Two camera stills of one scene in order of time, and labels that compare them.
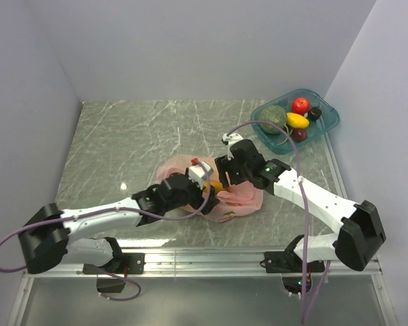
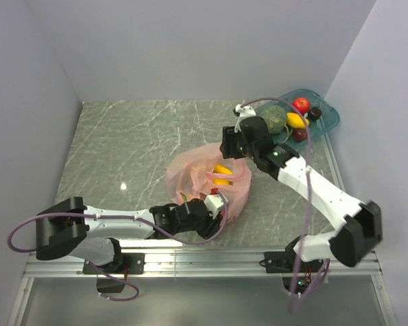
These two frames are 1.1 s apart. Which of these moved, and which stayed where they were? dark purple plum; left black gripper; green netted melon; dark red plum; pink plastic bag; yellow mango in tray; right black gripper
Moved: right black gripper; left black gripper; pink plastic bag
Stayed: yellow mango in tray; dark red plum; green netted melon; dark purple plum
